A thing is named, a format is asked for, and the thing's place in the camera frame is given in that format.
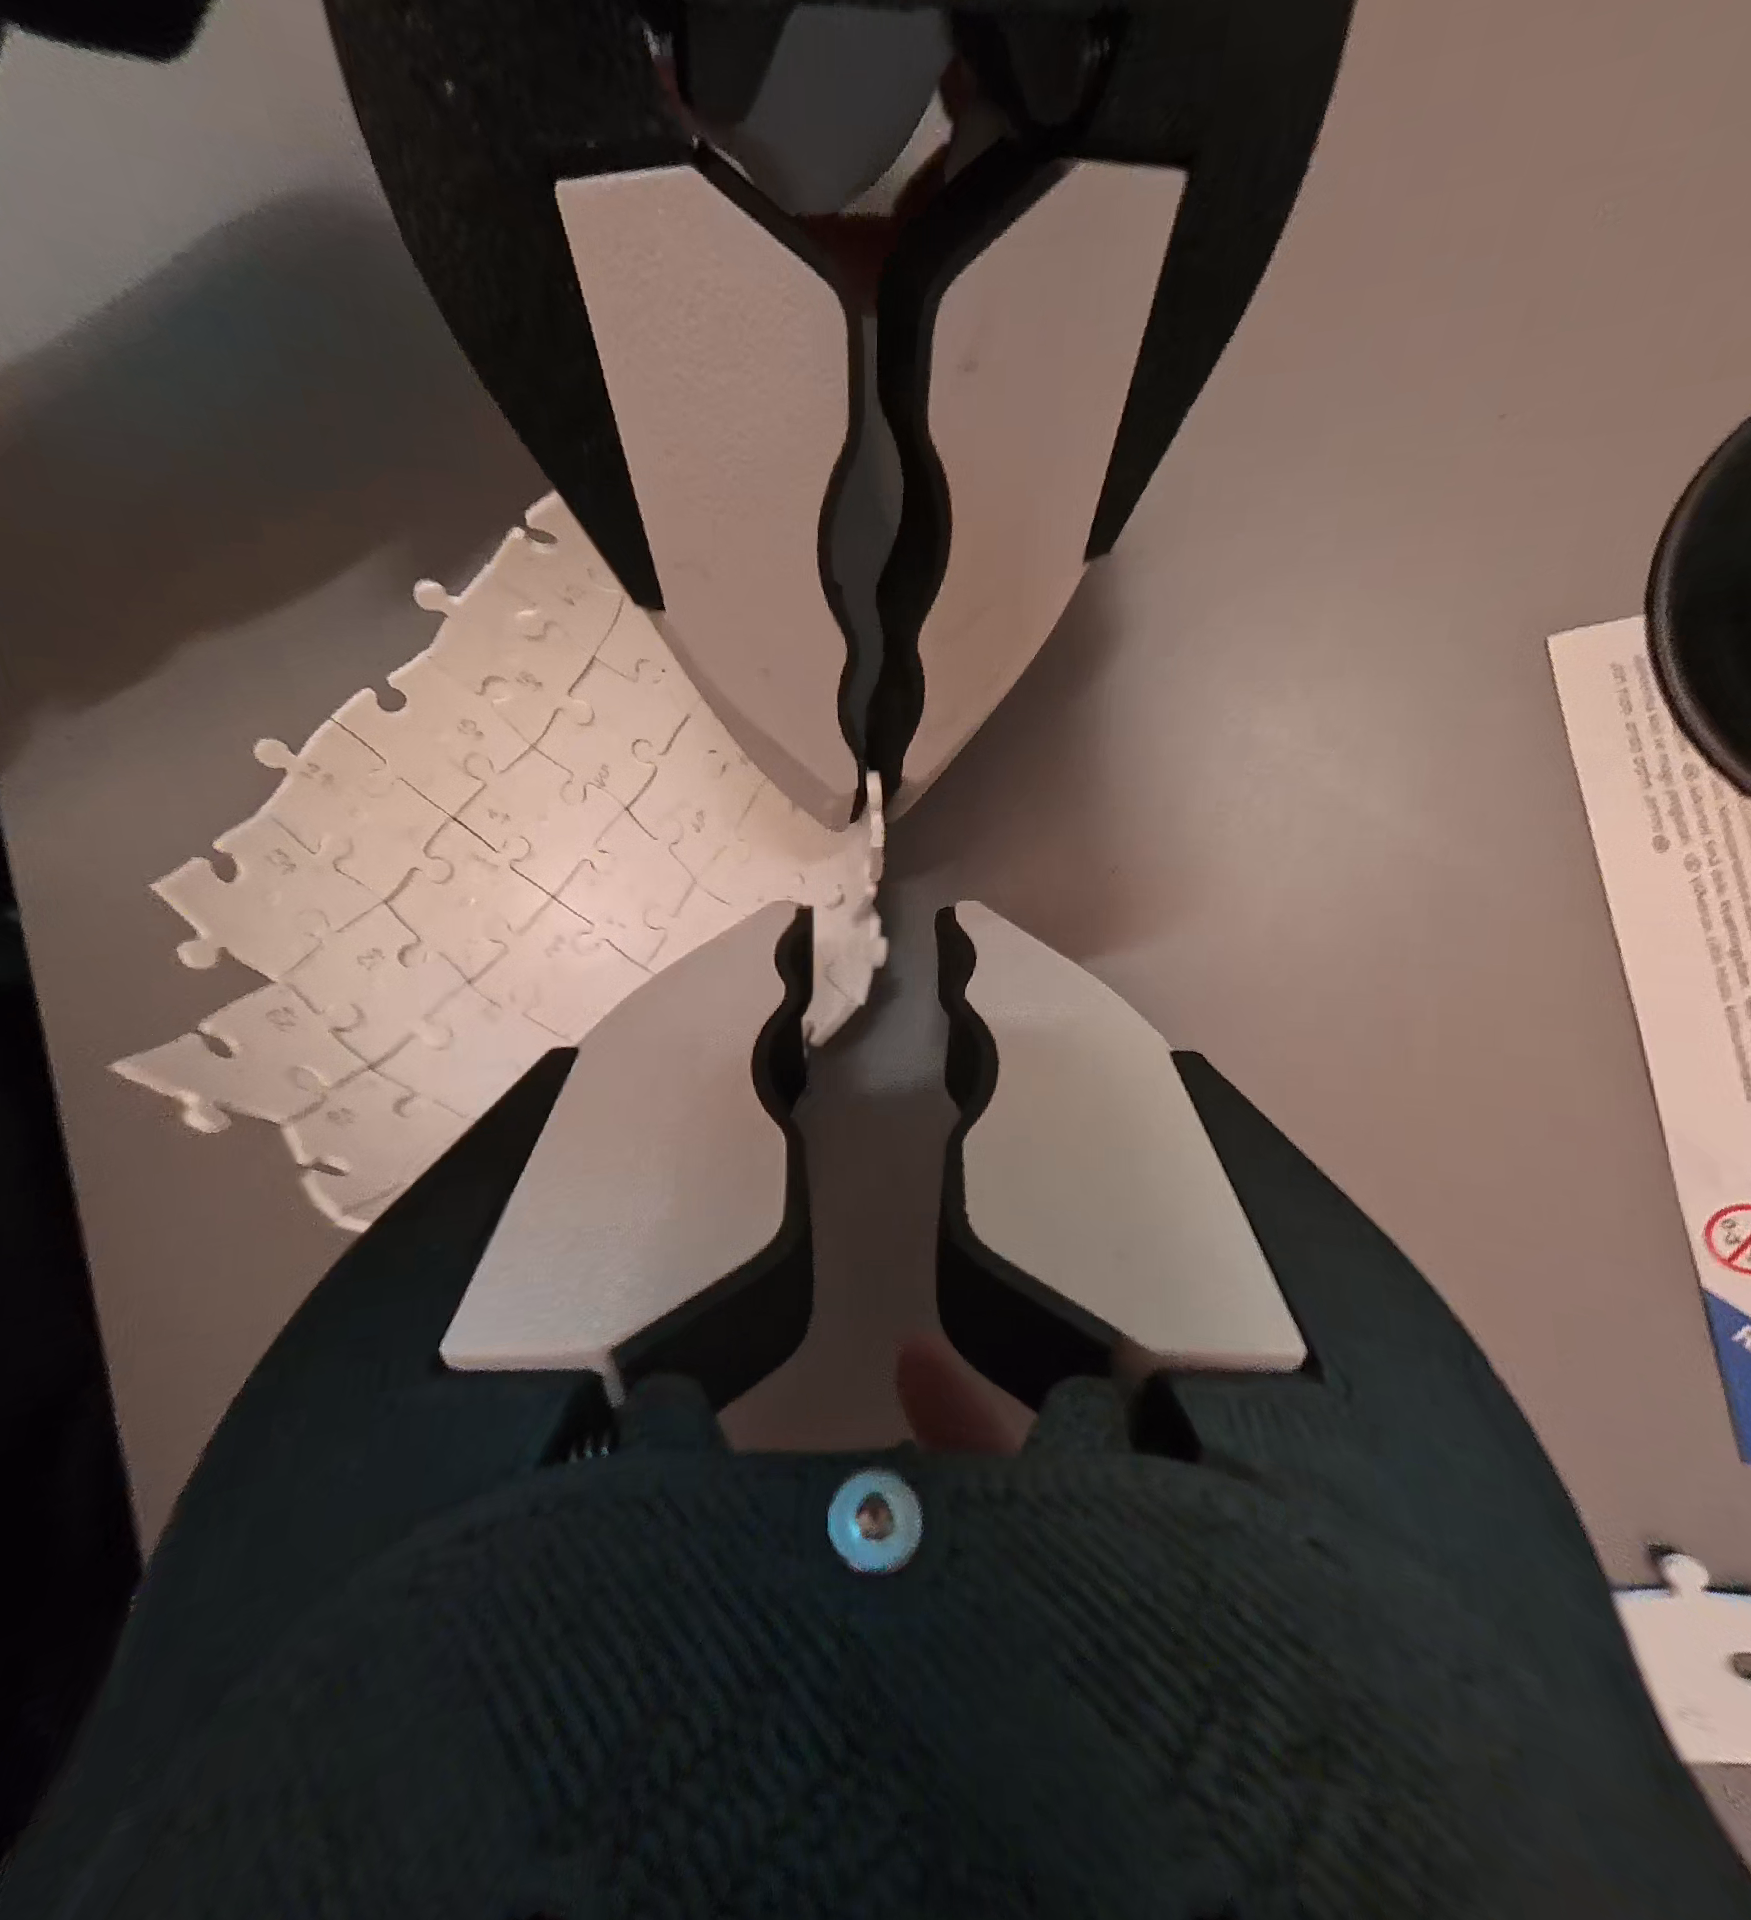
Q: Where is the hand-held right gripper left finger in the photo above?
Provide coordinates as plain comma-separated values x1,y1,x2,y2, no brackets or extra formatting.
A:
438,900,820,1417

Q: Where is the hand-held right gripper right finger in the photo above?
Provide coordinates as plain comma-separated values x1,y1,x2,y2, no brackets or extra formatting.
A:
932,898,1309,1417

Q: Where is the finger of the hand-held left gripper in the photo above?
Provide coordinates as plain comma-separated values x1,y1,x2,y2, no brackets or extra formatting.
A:
554,161,877,831
876,154,1192,826

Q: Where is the partly built white puzzle ball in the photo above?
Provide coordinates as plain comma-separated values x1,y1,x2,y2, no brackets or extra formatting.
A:
112,495,892,1233

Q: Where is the person's right hand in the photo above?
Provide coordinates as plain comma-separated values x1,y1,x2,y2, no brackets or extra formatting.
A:
895,1339,1031,1457

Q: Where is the white printed leaflet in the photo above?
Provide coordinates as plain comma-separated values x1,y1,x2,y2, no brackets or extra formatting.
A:
1547,616,1751,1464

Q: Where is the black round stand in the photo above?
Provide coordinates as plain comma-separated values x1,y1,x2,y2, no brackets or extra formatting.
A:
1646,360,1751,836

